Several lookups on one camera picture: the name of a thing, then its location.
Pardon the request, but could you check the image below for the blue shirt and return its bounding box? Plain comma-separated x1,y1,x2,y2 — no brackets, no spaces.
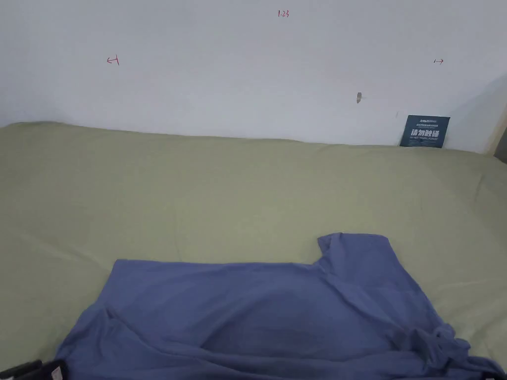
52,232,507,380

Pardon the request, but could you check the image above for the bed with pale green sheet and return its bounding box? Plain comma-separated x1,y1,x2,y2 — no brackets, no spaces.
0,121,507,380

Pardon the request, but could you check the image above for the dark blue sign card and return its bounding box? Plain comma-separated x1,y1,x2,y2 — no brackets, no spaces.
399,115,452,149

